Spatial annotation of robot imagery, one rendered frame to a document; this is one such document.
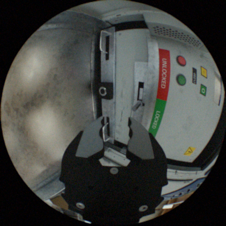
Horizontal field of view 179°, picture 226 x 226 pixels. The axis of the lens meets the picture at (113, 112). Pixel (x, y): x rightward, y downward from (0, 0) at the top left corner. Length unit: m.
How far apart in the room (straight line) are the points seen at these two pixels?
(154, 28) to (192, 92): 0.20
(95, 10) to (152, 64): 0.33
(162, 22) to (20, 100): 0.34
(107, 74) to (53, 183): 0.51
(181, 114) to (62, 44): 0.41
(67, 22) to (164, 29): 0.27
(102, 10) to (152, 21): 0.24
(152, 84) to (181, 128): 0.19
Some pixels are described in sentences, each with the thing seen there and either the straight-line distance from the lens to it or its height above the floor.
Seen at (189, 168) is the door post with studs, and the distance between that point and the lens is 0.56.
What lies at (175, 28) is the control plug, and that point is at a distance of 0.19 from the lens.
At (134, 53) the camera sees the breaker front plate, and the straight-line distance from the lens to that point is 0.27.
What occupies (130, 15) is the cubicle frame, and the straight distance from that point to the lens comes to 0.33.
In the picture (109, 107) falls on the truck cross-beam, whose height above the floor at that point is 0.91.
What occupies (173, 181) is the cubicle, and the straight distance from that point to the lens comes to 0.58.
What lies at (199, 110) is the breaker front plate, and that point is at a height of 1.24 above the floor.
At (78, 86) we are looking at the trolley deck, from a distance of 0.27.
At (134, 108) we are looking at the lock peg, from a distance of 0.22.
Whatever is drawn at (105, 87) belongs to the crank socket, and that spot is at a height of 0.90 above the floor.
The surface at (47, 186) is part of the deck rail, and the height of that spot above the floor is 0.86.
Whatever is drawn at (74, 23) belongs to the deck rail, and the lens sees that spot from 0.33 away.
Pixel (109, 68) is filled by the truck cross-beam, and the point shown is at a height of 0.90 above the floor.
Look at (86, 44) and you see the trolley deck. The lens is 0.31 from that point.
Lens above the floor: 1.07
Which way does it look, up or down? 28 degrees down
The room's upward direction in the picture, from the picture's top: 107 degrees clockwise
